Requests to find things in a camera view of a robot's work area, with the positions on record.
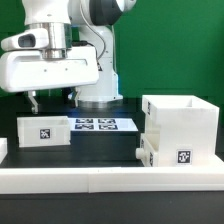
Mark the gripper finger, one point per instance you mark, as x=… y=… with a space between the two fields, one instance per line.
x=33 y=102
x=73 y=96

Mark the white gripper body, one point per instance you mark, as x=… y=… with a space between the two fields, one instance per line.
x=26 y=70

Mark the white front drawer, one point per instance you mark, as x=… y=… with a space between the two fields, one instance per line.
x=146 y=153

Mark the white drawer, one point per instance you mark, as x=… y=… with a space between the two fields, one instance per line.
x=146 y=153
x=43 y=131

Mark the white drawer cabinet box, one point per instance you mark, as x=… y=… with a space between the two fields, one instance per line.
x=181 y=128

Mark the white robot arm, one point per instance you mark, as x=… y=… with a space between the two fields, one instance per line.
x=68 y=45

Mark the white rear drawer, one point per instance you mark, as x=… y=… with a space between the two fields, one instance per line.
x=43 y=131

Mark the fiducial marker sheet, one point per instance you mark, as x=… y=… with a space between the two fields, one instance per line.
x=102 y=124

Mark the white left fence block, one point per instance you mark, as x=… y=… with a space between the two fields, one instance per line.
x=3 y=149

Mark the white front fence rail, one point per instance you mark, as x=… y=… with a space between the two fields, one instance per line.
x=97 y=180

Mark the white fence rail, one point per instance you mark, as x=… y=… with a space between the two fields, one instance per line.
x=218 y=161
x=97 y=180

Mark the white right fence rail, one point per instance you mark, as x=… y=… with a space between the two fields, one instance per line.
x=218 y=161

